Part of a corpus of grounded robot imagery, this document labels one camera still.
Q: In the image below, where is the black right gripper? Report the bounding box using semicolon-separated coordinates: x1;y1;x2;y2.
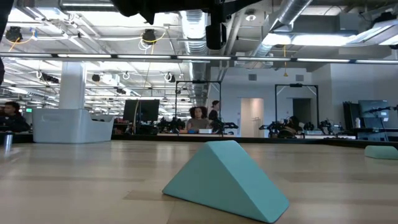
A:
111;0;206;25

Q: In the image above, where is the silver ventilation duct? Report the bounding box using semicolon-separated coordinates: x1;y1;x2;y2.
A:
179;9;212;56

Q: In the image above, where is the teal triangular prism block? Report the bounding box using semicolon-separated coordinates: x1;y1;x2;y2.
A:
162;140;290;224

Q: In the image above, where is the white column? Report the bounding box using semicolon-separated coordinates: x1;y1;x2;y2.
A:
58;60;87;109

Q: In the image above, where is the white plastic bin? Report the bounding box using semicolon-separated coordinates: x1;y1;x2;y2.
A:
32;108;115;144

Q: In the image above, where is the black frame stand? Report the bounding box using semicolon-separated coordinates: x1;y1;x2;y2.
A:
274;83;320;131
175;80;222;136

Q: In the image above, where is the dark wall monitor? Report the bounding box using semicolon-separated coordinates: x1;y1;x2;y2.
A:
358;99;389;119

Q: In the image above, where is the green rounded block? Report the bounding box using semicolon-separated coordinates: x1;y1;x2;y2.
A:
364;144;398;161

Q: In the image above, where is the black ceiling cord reel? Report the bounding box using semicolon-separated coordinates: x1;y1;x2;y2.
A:
5;26;23;43
142;29;157;44

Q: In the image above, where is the long ceiling light bar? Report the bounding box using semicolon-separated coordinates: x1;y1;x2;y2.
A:
0;52;398;65

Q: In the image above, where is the black office chair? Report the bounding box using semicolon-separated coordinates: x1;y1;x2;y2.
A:
277;128;296;139

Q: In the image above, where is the metal cylinder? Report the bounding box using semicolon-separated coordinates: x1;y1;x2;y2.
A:
3;130;14;149

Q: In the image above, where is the black computer monitor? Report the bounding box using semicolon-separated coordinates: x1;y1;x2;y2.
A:
123;99;160;123

